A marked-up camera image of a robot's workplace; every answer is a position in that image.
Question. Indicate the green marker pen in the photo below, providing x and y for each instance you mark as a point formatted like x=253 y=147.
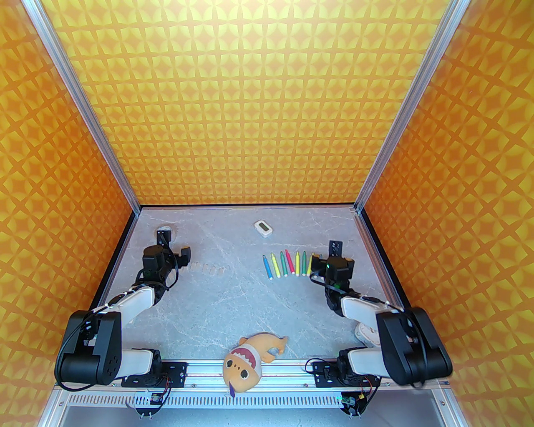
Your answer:
x=284 y=264
x=304 y=263

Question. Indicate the aluminium frame post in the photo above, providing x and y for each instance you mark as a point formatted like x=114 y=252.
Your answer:
x=86 y=108
x=409 y=104

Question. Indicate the white digital timer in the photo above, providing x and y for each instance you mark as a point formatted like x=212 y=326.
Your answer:
x=263 y=228

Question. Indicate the black table edge strip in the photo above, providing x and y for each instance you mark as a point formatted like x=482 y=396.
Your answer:
x=374 y=237
x=125 y=237
x=246 y=205

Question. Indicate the light blue marker pen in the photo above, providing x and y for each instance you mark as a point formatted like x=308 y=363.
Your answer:
x=267 y=267

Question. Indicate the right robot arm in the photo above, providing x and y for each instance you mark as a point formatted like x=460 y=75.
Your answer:
x=413 y=350

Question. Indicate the pink marker pen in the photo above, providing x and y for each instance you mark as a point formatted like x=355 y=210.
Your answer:
x=289 y=262

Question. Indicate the grey metal panel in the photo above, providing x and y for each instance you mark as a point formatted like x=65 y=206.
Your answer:
x=250 y=418

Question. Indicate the white tape roll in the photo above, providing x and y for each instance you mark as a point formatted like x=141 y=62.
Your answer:
x=166 y=226

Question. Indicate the small controller board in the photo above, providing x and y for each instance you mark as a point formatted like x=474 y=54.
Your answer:
x=348 y=401
x=155 y=399

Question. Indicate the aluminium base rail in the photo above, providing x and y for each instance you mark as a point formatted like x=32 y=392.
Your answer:
x=204 y=371

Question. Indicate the orange shark plush toy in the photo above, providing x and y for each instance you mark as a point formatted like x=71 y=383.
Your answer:
x=244 y=362

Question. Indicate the black bracket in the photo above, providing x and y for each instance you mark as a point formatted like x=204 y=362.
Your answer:
x=354 y=410
x=146 y=410

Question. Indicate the white plastic device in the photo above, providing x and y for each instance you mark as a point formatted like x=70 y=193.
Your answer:
x=365 y=332

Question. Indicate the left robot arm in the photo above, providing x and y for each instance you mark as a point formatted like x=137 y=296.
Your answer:
x=89 y=354

